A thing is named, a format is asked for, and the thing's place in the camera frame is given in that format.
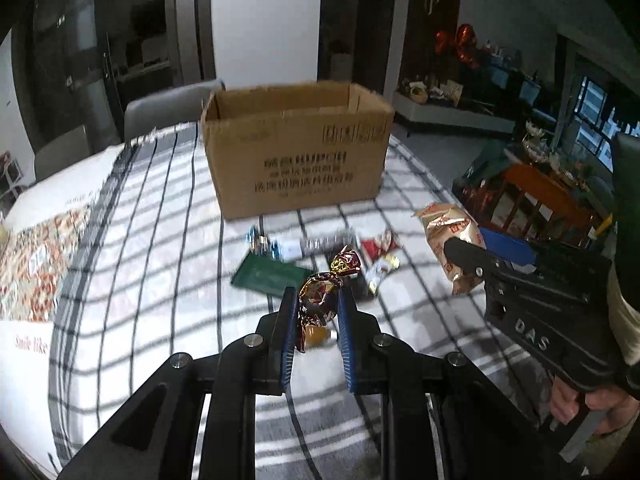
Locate person's right hand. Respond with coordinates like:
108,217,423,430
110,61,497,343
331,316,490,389
550,375,640,436

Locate white gold-edged snack packet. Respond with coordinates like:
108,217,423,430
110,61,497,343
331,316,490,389
362,254,401,295

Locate small red gold foil candy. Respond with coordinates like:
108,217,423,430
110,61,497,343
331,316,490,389
327,244,362,278

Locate low grey cabinet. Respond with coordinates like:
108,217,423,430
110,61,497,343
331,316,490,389
392,91,516,136

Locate red white snack packet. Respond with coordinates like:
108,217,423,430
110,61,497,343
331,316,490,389
361,229,403,263

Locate small orange snack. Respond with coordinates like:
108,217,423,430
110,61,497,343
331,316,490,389
304,325,337,348

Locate dark tall cabinet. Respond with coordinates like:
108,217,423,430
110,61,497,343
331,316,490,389
320,0,463,106

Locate wooden chair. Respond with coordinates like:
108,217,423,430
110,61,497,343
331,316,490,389
462,162,608,248

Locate window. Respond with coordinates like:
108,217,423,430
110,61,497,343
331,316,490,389
570,75,640,171

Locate white paper with red print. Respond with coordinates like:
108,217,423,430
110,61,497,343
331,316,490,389
0,320,66,476

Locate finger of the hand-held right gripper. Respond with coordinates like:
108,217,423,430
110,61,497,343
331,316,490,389
479,228,610,273
444,236,506,283

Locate dark green cloth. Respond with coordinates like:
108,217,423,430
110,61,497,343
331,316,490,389
452,140,526,191

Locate dark green snack packet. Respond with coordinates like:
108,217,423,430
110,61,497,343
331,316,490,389
231,252,313,297

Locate black white checkered tablecloth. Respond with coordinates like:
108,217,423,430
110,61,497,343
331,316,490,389
50,122,556,480

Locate floral table mat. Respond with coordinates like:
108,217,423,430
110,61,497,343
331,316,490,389
0,205,96,323

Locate glass sliding door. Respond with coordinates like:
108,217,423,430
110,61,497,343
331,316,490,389
10,0,201,128

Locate red foil balloons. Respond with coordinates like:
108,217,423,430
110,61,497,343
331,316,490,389
434,24,480,68

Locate brown cardboard box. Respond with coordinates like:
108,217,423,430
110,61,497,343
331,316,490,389
200,80,395,221

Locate white wire rack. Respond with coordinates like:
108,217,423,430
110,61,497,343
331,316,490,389
0,152,26,201

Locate grey dining chair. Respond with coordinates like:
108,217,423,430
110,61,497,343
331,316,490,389
124,79,226,140
34,125,93,181

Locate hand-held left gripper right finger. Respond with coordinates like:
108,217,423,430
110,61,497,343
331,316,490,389
337,287,566,480

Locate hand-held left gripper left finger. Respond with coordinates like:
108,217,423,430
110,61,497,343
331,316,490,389
57,287,301,480

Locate gold snack bag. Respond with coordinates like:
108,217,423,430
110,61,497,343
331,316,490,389
412,203,487,296

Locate large red gold foil candy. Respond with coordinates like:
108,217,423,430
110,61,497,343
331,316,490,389
294,271,346,353

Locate blue gold candy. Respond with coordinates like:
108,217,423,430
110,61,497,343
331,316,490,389
247,227,282,261

